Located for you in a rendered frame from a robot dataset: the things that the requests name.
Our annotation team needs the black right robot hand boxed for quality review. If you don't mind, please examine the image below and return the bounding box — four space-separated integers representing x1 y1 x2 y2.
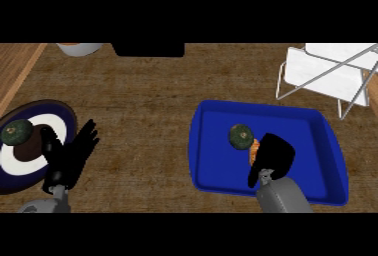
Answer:
247 132 297 189

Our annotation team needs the brown wooden board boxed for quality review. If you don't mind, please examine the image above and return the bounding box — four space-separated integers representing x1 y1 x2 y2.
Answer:
0 43 49 116

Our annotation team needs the pale grey round container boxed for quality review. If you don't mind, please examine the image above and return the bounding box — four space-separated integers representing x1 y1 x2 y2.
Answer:
55 43 105 57

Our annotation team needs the white tiered wire shelf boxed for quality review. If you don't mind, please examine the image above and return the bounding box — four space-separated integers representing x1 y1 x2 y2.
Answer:
275 43 378 120

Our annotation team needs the black rectangular appliance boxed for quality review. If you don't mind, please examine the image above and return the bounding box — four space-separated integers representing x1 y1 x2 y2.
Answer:
111 43 186 58

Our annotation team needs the blue and white round plate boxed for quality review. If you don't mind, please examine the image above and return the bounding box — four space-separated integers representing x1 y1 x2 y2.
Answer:
0 98 80 196

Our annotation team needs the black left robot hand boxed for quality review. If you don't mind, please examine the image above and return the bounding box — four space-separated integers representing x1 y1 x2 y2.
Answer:
40 118 102 196

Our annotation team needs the dark green round vegetable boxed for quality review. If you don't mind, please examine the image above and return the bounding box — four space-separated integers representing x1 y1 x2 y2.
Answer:
227 123 257 151
0 119 35 146

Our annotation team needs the blue rectangular tray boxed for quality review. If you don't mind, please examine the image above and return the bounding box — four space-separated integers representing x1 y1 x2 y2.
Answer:
187 99 350 206

